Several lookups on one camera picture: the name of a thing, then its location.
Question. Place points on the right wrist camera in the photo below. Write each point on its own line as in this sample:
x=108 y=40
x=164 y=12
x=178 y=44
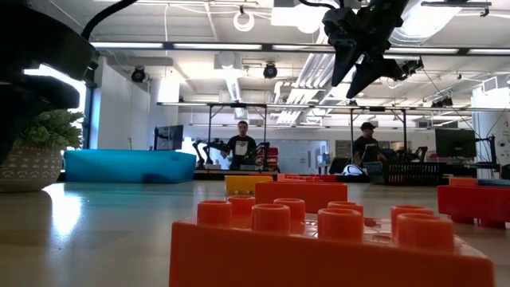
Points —
x=338 y=24

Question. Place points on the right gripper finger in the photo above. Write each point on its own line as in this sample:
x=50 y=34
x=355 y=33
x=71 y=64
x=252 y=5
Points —
x=343 y=60
x=368 y=73

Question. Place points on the long overhead light bar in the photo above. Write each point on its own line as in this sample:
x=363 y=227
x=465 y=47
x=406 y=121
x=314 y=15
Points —
x=215 y=46

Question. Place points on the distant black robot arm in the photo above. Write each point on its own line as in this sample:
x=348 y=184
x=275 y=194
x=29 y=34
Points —
x=207 y=149

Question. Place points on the white rounded device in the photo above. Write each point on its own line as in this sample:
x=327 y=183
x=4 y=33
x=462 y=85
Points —
x=352 y=170

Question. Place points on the black mesh basket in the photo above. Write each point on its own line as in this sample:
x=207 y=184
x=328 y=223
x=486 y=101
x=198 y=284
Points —
x=410 y=173

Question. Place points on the black computer monitor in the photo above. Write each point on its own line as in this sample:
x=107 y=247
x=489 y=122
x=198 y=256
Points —
x=455 y=142
x=169 y=137

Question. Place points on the large round ceiling duct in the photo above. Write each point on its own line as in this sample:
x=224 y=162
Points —
x=430 y=24

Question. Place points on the yellow toy brick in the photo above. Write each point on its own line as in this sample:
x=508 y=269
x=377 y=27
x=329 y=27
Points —
x=243 y=185

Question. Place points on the black ceiling camera cluster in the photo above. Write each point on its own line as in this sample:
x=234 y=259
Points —
x=412 y=65

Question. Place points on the potted green succulent plant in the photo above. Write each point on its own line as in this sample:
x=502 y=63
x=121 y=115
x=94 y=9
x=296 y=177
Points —
x=44 y=131

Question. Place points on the orange toy brick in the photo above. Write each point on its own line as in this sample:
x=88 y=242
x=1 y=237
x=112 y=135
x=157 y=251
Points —
x=462 y=182
x=287 y=178
x=279 y=259
x=303 y=193

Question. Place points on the black station frame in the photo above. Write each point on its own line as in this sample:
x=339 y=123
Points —
x=376 y=108
x=237 y=105

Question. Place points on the blue plastic bin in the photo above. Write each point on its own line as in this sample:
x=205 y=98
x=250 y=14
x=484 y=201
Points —
x=127 y=165

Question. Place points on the person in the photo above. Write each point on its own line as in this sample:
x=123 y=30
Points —
x=366 y=145
x=241 y=147

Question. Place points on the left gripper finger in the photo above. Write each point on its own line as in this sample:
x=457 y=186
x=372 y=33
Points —
x=32 y=99

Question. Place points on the red background crates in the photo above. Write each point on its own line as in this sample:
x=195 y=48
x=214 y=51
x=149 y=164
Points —
x=273 y=157

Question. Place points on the red toy brick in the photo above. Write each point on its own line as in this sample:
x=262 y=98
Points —
x=474 y=203
x=324 y=178

